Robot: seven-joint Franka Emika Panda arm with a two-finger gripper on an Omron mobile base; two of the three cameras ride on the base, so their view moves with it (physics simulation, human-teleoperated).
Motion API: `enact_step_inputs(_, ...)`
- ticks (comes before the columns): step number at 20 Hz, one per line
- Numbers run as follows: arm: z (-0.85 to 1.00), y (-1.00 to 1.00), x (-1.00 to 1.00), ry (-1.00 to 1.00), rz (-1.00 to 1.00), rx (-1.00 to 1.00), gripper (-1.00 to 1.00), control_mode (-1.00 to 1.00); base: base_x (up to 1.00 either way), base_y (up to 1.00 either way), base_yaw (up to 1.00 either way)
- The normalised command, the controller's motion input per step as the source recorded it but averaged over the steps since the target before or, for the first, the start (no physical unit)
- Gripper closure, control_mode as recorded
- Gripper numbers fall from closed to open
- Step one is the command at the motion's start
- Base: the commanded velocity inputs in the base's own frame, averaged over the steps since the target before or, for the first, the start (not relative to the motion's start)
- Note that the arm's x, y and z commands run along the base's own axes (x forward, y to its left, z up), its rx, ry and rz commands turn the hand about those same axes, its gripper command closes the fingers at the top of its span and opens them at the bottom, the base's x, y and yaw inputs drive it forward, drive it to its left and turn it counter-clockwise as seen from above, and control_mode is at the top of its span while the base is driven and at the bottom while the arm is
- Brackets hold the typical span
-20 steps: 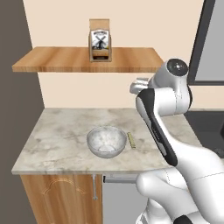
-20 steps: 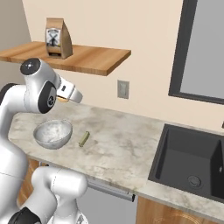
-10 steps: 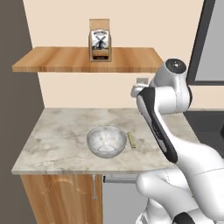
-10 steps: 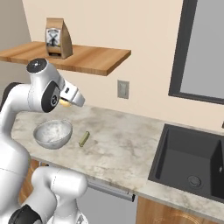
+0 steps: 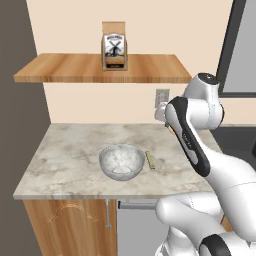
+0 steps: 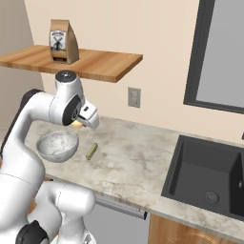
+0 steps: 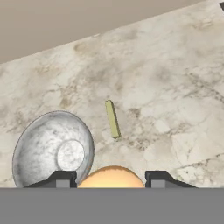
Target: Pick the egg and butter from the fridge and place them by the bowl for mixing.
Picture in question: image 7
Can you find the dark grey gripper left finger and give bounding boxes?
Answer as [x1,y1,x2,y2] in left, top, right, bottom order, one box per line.
[24,170,78,189]

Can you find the pale yellow butter stick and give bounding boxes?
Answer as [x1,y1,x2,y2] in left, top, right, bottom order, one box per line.
[104,99,122,139]

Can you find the orange-brown egg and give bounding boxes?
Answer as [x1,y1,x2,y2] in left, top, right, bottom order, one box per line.
[76,165,146,189]

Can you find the grey marbled bowl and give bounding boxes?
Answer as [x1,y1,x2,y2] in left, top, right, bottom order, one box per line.
[11,110,95,189]

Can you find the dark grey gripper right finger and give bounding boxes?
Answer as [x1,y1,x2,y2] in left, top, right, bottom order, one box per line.
[144,170,197,189]

